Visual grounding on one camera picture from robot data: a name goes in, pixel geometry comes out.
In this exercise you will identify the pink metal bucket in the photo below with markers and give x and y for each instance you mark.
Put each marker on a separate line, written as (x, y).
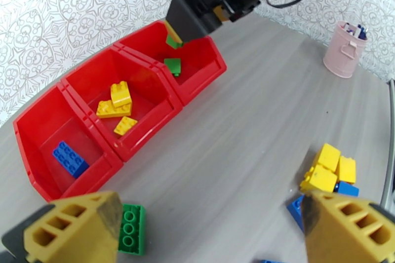
(342, 58)

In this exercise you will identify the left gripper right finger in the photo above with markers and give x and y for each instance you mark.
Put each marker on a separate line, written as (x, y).
(339, 234)

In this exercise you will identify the small green lego brick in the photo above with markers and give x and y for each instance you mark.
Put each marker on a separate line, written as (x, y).
(172, 66)
(174, 43)

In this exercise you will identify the small blue lego brick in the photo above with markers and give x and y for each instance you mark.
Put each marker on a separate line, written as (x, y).
(348, 189)
(296, 209)

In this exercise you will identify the red plastic bin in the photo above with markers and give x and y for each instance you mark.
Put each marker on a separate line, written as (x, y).
(37, 135)
(92, 80)
(200, 64)

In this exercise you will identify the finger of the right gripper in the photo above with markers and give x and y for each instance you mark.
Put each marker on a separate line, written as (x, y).
(191, 18)
(222, 14)

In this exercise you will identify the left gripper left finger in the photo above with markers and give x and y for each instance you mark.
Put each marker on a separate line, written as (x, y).
(77, 228)

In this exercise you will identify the large yellow lego brick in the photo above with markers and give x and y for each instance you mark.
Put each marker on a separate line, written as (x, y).
(106, 110)

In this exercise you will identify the small yellow lego brick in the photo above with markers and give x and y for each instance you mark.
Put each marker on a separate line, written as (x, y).
(347, 169)
(319, 180)
(120, 94)
(125, 125)
(327, 157)

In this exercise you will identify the large blue lego brick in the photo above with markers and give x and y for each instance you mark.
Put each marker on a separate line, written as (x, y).
(69, 157)

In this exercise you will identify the large green lego brick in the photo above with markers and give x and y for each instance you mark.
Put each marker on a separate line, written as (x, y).
(132, 228)

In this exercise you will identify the aluminium side rail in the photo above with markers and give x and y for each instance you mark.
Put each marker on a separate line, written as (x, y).
(389, 148)

